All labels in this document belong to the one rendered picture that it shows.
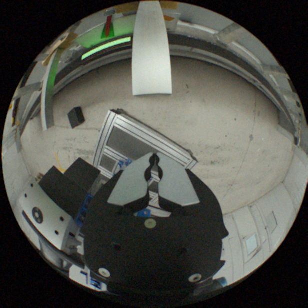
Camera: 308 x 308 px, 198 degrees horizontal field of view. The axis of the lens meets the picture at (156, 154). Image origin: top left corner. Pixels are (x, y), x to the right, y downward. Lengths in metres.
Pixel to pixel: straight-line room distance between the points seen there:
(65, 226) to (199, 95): 1.11
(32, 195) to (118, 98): 0.96
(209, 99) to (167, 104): 0.43
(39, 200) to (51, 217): 0.04
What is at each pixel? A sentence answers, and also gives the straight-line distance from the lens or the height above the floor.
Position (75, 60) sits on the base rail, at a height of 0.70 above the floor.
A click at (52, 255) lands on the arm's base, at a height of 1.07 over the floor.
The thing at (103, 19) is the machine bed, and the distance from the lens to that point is 0.56.
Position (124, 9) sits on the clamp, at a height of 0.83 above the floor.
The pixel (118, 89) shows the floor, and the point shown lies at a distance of 1.02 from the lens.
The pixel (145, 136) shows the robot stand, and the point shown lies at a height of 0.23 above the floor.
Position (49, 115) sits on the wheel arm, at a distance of 0.28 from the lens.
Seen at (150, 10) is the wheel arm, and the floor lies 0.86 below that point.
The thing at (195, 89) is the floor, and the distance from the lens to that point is 1.02.
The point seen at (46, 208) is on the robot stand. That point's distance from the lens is 0.23.
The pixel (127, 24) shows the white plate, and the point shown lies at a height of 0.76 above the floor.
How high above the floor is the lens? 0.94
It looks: 62 degrees down
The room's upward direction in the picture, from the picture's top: 178 degrees counter-clockwise
